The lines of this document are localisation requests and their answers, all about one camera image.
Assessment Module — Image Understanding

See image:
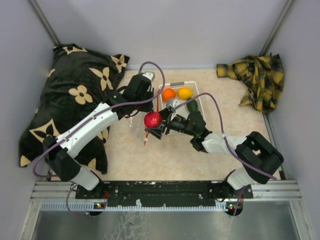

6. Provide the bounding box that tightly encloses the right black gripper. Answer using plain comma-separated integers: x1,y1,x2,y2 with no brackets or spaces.
145,107,196,139

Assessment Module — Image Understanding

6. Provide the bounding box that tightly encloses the red apple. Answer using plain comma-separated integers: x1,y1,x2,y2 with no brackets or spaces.
143,111,162,128

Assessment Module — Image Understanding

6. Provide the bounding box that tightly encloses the clear zip top bag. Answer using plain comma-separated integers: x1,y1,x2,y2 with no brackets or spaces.
127,95,160,146

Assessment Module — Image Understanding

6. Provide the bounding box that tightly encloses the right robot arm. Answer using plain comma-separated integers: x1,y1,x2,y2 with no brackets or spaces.
143,108,284,199

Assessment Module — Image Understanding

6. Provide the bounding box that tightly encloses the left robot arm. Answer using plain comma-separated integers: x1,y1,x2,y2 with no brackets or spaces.
43,71,155,199

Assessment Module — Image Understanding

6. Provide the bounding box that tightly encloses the orange fruit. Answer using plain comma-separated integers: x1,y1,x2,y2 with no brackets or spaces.
161,88,176,102

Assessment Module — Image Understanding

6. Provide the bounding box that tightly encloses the dark green avocado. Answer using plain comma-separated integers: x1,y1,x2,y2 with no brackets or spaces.
186,99,199,113

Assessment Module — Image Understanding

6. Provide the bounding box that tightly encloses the yellow lemon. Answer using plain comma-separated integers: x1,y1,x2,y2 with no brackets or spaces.
176,87,193,101

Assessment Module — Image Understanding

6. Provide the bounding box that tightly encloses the white plastic basket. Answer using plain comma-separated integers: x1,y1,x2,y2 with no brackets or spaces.
158,81,206,121

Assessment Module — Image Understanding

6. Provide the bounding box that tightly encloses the black floral pillow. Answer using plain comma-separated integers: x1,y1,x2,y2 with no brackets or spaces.
18,43,130,168

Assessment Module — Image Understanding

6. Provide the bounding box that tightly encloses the yellow plaid cloth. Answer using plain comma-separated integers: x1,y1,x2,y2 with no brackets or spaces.
216,54,285,114

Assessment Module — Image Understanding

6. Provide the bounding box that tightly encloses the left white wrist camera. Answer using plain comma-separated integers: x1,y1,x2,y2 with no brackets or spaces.
142,71,155,82

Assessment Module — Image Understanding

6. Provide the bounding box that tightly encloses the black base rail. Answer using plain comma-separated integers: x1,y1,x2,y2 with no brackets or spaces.
75,180,253,208

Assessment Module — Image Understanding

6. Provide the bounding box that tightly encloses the aluminium frame bar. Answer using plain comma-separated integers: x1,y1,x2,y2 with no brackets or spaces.
31,180,302,216

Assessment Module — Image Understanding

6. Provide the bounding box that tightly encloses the left corner post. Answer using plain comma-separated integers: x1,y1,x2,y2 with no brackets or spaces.
27,0,60,46

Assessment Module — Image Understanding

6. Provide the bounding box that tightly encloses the corner post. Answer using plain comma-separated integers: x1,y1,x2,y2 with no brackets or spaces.
27,0,60,46
259,0,296,57

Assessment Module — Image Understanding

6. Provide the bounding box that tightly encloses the right corner post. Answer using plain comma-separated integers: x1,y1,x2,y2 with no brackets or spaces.
259,0,296,57

